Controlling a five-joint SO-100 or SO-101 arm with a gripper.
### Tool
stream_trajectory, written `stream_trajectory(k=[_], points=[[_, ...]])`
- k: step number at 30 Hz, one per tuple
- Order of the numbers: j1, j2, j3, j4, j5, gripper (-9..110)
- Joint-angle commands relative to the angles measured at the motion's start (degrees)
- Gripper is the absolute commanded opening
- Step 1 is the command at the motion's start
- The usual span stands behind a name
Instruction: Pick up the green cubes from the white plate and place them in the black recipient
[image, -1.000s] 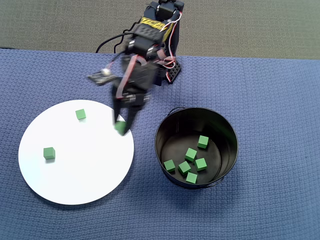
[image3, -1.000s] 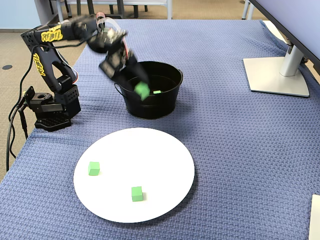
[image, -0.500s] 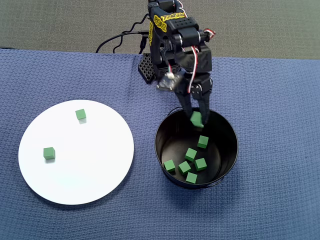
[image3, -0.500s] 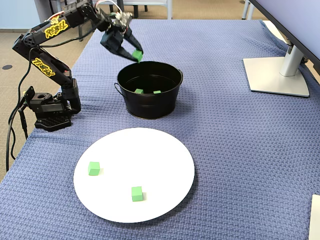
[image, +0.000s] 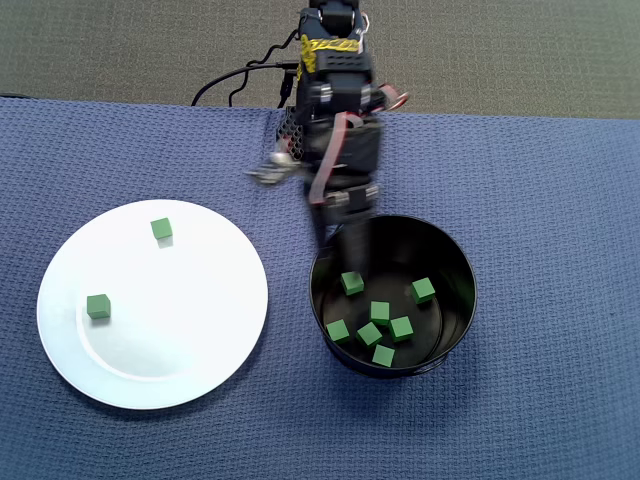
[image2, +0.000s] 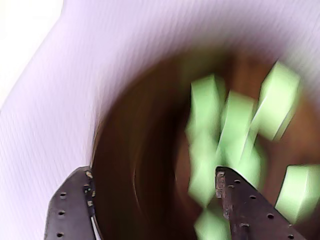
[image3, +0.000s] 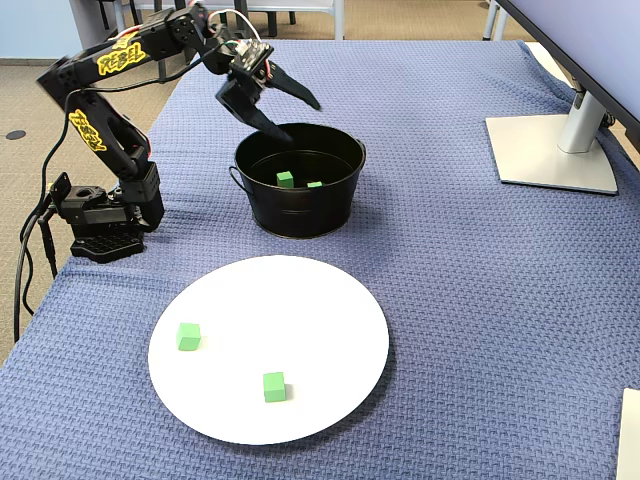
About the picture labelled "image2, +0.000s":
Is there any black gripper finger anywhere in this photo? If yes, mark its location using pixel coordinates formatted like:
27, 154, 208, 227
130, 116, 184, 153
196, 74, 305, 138
214, 166, 305, 240
43, 166, 102, 240

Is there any black metal bucket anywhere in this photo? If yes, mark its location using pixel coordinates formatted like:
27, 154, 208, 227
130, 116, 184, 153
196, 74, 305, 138
89, 49, 320, 240

